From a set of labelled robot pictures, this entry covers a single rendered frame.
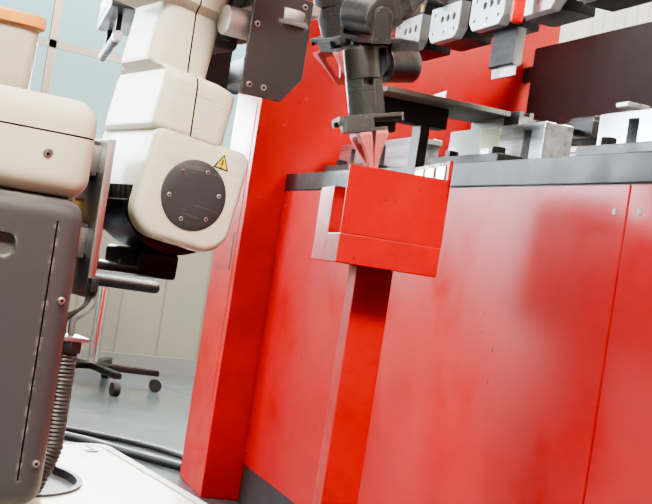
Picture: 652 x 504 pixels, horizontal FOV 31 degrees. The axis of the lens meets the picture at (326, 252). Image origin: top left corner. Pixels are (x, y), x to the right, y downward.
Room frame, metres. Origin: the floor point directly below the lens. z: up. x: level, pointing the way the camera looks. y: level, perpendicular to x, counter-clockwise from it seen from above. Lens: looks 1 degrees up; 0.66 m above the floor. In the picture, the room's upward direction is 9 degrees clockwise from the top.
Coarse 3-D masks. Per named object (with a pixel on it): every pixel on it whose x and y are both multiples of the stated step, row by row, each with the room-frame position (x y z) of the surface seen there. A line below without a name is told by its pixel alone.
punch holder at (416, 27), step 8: (416, 8) 2.71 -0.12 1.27; (424, 8) 2.66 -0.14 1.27; (432, 8) 2.67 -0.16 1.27; (408, 16) 2.75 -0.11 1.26; (416, 16) 2.69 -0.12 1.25; (424, 16) 2.66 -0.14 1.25; (408, 24) 2.73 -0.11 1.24; (416, 24) 2.69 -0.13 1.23; (424, 24) 2.66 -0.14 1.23; (400, 32) 2.77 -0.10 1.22; (408, 32) 2.72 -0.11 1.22; (416, 32) 2.68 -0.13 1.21; (424, 32) 2.66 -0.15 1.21; (416, 40) 2.67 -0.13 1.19; (424, 40) 2.66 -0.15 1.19; (424, 48) 2.68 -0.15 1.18; (432, 48) 2.68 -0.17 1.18; (440, 48) 2.68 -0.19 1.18; (424, 56) 2.76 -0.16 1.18; (432, 56) 2.74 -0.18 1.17; (440, 56) 2.73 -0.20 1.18
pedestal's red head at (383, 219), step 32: (352, 192) 1.76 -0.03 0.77; (384, 192) 1.77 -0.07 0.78; (416, 192) 1.78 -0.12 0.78; (448, 192) 1.79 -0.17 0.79; (320, 224) 1.91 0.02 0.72; (352, 224) 1.76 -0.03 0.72; (384, 224) 1.77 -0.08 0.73; (416, 224) 1.78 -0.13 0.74; (320, 256) 1.87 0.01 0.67; (352, 256) 1.76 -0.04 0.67; (384, 256) 1.77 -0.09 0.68; (416, 256) 1.78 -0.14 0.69
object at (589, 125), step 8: (536, 120) 2.35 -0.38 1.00; (576, 120) 2.42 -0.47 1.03; (584, 120) 2.39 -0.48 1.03; (592, 120) 2.35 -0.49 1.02; (576, 128) 2.40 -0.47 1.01; (584, 128) 2.37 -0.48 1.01; (592, 128) 2.35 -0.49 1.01; (576, 136) 2.40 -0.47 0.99; (584, 136) 2.37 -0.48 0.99; (592, 136) 2.35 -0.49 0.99; (576, 144) 2.47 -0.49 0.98; (584, 144) 2.45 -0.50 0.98; (592, 144) 2.43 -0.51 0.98
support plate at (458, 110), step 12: (396, 96) 2.22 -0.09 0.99; (408, 96) 2.20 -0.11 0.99; (420, 96) 2.19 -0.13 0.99; (432, 96) 2.20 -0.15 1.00; (444, 108) 2.28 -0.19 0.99; (456, 108) 2.26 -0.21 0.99; (468, 108) 2.23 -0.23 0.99; (480, 108) 2.23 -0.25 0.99; (492, 108) 2.24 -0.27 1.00; (468, 120) 2.39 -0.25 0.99; (480, 120) 2.37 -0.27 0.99
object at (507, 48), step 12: (504, 36) 2.34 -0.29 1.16; (516, 36) 2.30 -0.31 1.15; (492, 48) 2.38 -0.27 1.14; (504, 48) 2.33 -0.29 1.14; (516, 48) 2.30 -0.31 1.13; (492, 60) 2.38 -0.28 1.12; (504, 60) 2.33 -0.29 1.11; (516, 60) 2.30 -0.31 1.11; (492, 72) 2.39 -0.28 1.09; (504, 72) 2.34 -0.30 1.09
